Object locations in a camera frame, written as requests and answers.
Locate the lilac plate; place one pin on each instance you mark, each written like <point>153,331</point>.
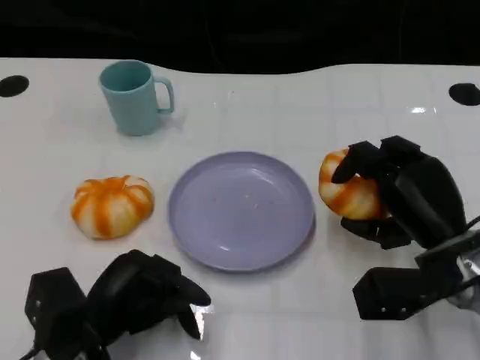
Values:
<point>240,212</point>

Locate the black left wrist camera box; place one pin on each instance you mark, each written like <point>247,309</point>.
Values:
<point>50,296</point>

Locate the pale green mug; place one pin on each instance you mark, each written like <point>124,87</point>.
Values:
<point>129,107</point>

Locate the black table grommet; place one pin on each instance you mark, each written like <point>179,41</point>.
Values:
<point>465,93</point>
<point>12,86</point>

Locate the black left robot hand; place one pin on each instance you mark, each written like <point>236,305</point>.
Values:
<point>127,296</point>

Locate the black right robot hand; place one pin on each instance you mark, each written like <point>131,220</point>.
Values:
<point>420,195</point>

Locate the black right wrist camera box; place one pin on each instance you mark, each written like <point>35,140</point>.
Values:
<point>397,292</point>

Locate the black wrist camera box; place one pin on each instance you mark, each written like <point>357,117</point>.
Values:
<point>50,296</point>
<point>397,292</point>

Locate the orange and white bread roll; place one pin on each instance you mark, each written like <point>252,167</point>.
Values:
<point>112,212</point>
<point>352,198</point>

